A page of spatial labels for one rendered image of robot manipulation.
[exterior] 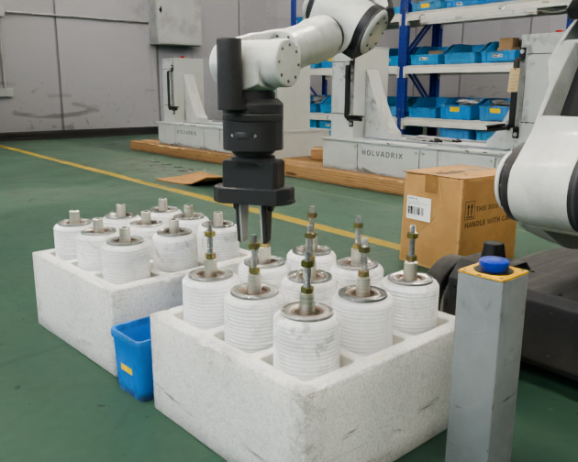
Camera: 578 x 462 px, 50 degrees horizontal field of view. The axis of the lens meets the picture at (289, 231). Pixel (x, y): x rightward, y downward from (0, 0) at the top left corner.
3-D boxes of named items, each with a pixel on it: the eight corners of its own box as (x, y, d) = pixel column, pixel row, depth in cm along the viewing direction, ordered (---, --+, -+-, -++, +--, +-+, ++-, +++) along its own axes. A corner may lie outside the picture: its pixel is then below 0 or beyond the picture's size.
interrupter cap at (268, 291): (288, 295, 95) (288, 291, 95) (247, 305, 91) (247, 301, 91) (261, 283, 101) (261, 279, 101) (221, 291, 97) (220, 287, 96)
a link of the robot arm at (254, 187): (202, 204, 90) (199, 121, 87) (227, 193, 99) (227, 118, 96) (284, 209, 86) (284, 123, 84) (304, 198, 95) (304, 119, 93)
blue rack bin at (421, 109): (435, 115, 694) (436, 96, 690) (463, 117, 666) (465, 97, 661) (405, 116, 663) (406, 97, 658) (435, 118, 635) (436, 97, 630)
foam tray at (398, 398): (311, 348, 136) (312, 270, 132) (466, 418, 108) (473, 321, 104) (153, 408, 111) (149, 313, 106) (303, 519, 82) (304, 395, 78)
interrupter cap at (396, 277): (425, 273, 107) (426, 269, 107) (439, 287, 99) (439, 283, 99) (382, 274, 106) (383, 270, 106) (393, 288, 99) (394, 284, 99)
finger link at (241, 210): (249, 237, 96) (248, 198, 94) (240, 243, 93) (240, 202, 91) (238, 237, 96) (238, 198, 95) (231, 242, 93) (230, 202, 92)
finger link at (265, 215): (260, 244, 92) (259, 203, 91) (267, 239, 95) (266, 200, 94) (270, 245, 92) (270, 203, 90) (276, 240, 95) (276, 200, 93)
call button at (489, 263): (487, 267, 89) (489, 253, 88) (514, 273, 86) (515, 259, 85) (472, 272, 86) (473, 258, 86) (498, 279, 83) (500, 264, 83)
